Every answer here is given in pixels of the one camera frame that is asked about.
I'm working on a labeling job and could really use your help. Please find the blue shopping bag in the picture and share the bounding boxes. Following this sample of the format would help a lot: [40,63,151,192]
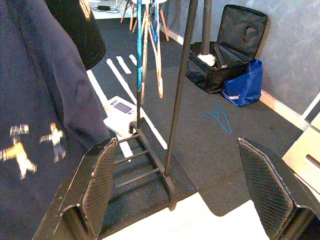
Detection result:
[221,59,264,108]

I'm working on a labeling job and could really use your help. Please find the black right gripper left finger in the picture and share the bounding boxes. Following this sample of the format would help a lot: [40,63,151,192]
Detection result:
[32,137,118,240]

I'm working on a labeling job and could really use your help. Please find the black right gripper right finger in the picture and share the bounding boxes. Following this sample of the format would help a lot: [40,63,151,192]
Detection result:
[236,137,320,240]

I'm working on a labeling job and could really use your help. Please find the white chair wooden legs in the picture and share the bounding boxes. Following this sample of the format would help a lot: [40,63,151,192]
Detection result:
[119,0,140,32]
[158,2,171,42]

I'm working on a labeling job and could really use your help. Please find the black hanging garment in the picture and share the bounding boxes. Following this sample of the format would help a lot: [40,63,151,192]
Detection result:
[46,0,107,71]

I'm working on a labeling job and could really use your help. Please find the beige box with slot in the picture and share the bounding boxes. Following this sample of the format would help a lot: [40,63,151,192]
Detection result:
[281,117,320,196]

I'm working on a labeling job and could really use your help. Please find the black floor carpet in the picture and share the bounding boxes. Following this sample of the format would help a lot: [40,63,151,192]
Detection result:
[84,11,311,240]

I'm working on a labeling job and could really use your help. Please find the black metal clothes rack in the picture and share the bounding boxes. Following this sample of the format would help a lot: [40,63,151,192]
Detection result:
[113,0,200,211]

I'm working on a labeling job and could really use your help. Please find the navy printed t-shirt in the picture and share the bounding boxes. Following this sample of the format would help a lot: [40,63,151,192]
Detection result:
[0,0,111,240]

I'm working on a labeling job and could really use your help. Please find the black open suitcase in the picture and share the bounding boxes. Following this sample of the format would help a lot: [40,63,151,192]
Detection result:
[186,4,270,95]

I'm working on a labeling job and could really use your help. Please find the black pole white foot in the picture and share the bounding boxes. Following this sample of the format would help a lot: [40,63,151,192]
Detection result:
[198,0,217,67]

